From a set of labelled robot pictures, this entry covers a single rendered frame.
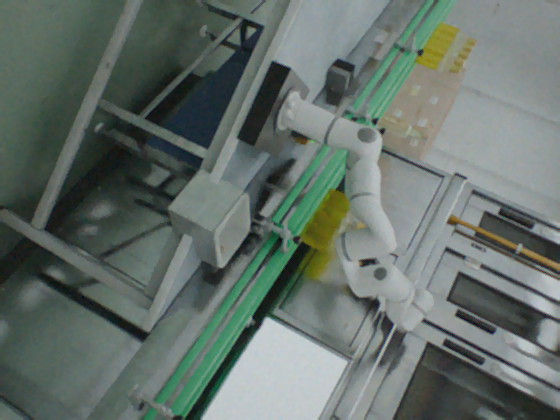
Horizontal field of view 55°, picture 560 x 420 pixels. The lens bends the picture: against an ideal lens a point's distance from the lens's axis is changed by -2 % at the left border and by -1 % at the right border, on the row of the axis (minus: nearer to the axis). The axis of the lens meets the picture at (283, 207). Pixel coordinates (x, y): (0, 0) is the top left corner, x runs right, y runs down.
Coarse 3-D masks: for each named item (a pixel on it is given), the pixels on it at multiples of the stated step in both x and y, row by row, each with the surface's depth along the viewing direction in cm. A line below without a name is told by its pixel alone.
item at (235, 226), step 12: (240, 204) 165; (228, 216) 154; (240, 216) 170; (216, 228) 152; (228, 228) 176; (240, 228) 176; (216, 240) 153; (228, 240) 173; (240, 240) 174; (216, 252) 159; (228, 252) 171
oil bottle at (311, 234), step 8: (312, 224) 190; (304, 232) 188; (312, 232) 188; (320, 232) 188; (328, 232) 188; (304, 240) 190; (312, 240) 187; (320, 240) 186; (328, 240) 186; (320, 248) 188; (328, 248) 186
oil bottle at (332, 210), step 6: (324, 204) 194; (330, 204) 194; (336, 204) 194; (318, 210) 193; (324, 210) 193; (330, 210) 193; (336, 210) 193; (342, 210) 193; (330, 216) 192; (336, 216) 192; (342, 216) 192; (348, 216) 192; (342, 222) 191; (348, 222) 191
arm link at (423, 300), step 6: (414, 294) 168; (420, 294) 166; (426, 294) 166; (414, 300) 166; (420, 300) 166; (426, 300) 165; (432, 300) 166; (420, 306) 165; (426, 306) 165; (432, 306) 167; (426, 312) 167
